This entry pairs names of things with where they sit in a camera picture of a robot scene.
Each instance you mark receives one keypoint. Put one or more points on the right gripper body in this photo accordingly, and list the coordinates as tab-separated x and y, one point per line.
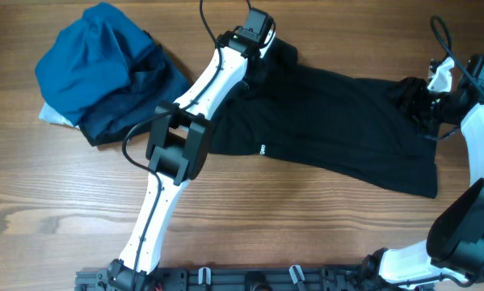
434	109

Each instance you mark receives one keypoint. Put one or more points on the black polo shirt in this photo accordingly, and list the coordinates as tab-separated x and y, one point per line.
354	126

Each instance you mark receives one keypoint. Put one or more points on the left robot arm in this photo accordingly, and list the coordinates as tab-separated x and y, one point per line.
179	140

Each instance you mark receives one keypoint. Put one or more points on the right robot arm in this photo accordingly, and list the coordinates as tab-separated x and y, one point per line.
454	248

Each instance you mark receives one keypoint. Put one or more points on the dark teal garment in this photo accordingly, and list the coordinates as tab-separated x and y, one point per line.
155	79

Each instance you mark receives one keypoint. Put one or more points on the bright blue shirt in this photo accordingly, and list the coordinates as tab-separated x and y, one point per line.
90	59

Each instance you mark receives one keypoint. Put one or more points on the light grey cloth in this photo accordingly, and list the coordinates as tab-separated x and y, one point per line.
51	116

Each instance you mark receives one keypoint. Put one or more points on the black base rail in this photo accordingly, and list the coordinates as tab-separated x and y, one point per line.
326	278

